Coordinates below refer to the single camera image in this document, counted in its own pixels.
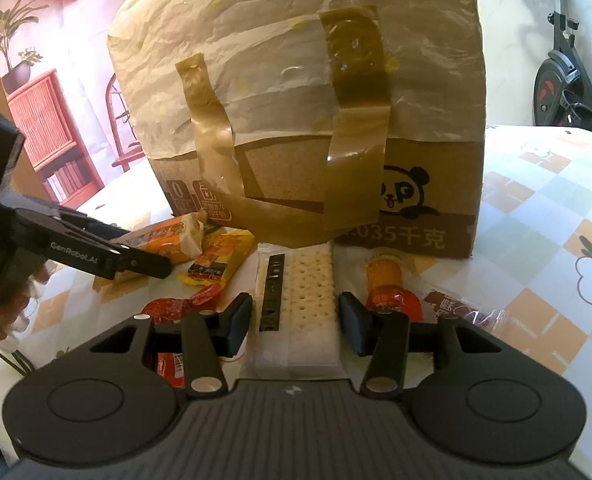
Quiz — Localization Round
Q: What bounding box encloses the wall poster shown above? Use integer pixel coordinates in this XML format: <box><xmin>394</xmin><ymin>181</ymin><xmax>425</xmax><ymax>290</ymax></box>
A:
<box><xmin>0</xmin><ymin>0</ymin><xmax>177</xmax><ymax>212</ymax></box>

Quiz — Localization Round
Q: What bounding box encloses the yellow red snack packet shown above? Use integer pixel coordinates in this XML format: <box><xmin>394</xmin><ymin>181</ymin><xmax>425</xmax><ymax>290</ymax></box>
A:
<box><xmin>178</xmin><ymin>228</ymin><xmax>257</xmax><ymax>289</ymax></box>

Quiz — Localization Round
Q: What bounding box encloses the clear brown snack packet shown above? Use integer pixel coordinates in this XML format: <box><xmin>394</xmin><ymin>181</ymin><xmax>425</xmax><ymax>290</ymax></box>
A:
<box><xmin>420</xmin><ymin>287</ymin><xmax>512</xmax><ymax>342</ymax></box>

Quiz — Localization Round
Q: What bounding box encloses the black cable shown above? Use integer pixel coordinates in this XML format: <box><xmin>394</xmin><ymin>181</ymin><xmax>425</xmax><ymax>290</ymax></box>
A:
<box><xmin>0</xmin><ymin>339</ymin><xmax>34</xmax><ymax>378</ymax></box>

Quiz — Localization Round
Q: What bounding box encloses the orange snack packet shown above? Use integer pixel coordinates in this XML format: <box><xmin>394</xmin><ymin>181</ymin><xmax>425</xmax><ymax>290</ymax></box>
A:
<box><xmin>93</xmin><ymin>211</ymin><xmax>207</xmax><ymax>292</ymax></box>

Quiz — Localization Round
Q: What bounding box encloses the person's left hand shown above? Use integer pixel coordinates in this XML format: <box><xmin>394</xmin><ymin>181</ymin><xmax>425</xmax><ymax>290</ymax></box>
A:
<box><xmin>0</xmin><ymin>246</ymin><xmax>53</xmax><ymax>343</ymax></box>

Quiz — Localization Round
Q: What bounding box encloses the checked floral tablecloth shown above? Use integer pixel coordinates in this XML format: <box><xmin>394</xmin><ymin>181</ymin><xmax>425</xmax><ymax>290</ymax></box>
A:
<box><xmin>0</xmin><ymin>125</ymin><xmax>592</xmax><ymax>480</ymax></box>

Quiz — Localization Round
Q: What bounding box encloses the clear cracker packet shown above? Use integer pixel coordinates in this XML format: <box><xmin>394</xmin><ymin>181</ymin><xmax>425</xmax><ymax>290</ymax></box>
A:
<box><xmin>253</xmin><ymin>242</ymin><xmax>343</xmax><ymax>379</ymax></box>

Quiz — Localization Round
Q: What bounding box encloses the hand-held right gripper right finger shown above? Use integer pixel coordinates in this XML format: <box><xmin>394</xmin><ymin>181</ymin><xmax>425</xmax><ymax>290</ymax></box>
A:
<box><xmin>338</xmin><ymin>291</ymin><xmax>502</xmax><ymax>402</ymax></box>

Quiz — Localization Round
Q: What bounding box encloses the black exercise bike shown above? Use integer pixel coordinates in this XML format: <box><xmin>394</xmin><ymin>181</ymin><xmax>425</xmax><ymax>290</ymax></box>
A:
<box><xmin>513</xmin><ymin>0</ymin><xmax>592</xmax><ymax>149</ymax></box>

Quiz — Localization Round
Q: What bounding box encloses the paper-wrapped cardboard box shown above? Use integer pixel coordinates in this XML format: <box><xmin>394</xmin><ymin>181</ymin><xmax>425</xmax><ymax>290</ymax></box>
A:
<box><xmin>107</xmin><ymin>0</ymin><xmax>487</xmax><ymax>261</ymax></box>

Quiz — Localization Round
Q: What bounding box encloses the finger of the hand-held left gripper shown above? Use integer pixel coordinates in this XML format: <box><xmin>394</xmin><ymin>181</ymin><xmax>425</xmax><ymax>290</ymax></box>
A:
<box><xmin>110</xmin><ymin>244</ymin><xmax>173</xmax><ymax>281</ymax></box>
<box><xmin>57</xmin><ymin>206</ymin><xmax>133</xmax><ymax>242</ymax></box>

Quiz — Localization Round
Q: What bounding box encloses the orange jelly packet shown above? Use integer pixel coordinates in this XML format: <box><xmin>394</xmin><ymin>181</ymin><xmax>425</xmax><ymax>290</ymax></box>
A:
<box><xmin>358</xmin><ymin>250</ymin><xmax>427</xmax><ymax>324</ymax></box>

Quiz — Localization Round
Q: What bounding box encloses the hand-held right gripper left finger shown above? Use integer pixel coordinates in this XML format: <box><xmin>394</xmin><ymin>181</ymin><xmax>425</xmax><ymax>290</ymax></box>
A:
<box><xmin>87</xmin><ymin>291</ymin><xmax>254</xmax><ymax>400</ymax></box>

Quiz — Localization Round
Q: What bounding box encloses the small red labelled packet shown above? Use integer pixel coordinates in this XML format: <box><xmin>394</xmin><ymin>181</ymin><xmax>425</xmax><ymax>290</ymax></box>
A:
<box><xmin>153</xmin><ymin>350</ymin><xmax>187</xmax><ymax>392</ymax></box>

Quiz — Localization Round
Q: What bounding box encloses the red sausage packet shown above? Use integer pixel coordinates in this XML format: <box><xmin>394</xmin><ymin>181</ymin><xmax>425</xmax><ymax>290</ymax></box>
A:
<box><xmin>143</xmin><ymin>282</ymin><xmax>225</xmax><ymax>327</ymax></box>

